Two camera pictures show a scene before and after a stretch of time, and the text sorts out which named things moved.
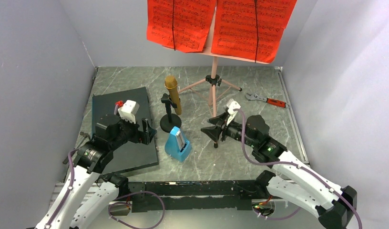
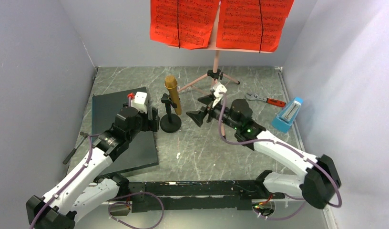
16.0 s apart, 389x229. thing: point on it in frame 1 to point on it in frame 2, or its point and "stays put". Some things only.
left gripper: (144, 136) to (150, 124)
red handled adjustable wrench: (257, 97) stays put
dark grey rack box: (128, 155) stays put
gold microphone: (171, 83) stays put
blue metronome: (177, 146) to (287, 115)
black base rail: (147, 196) stays put
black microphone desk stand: (168, 122) stays put
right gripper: (213, 132) to (198, 116)
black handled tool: (85, 136) stays put
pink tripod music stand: (214, 80) to (215, 73)
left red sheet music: (192, 19) stays put
